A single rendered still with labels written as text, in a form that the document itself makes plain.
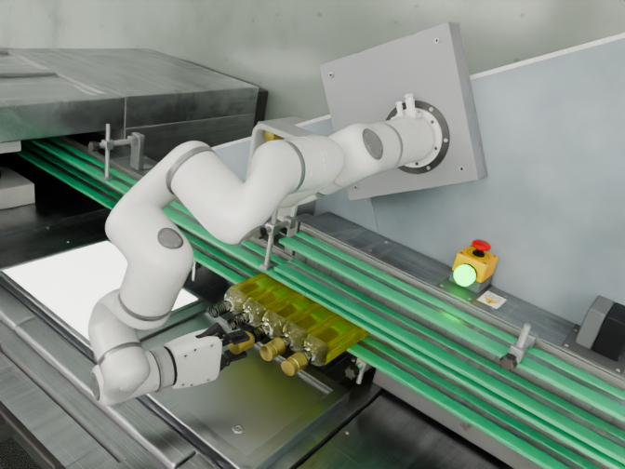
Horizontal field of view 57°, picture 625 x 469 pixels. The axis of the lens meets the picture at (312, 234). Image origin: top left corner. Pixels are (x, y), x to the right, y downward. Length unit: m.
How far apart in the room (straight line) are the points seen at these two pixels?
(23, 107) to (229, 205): 1.16
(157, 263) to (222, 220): 0.11
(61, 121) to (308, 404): 1.15
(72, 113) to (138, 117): 0.25
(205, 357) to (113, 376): 0.21
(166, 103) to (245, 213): 1.41
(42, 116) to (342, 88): 0.94
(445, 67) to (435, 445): 0.79
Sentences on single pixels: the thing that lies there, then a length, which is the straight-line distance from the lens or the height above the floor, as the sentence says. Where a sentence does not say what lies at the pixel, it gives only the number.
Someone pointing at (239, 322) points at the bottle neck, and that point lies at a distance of 1.27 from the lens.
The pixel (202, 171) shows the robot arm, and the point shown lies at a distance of 0.83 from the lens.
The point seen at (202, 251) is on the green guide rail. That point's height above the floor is 0.92.
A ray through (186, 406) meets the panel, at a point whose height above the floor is 1.28.
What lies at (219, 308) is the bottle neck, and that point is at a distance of 1.30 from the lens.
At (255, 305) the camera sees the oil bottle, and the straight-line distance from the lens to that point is 1.29.
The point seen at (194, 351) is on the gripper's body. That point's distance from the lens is 1.13.
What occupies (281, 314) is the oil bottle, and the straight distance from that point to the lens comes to 1.28.
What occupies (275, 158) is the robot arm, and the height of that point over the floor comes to 1.32.
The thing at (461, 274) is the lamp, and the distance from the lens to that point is 1.25.
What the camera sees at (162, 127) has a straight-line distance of 2.18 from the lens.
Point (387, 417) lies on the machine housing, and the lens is 1.38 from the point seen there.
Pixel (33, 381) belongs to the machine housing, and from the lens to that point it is 1.40.
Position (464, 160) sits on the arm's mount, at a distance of 1.25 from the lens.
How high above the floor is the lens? 1.94
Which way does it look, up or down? 50 degrees down
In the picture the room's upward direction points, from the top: 112 degrees counter-clockwise
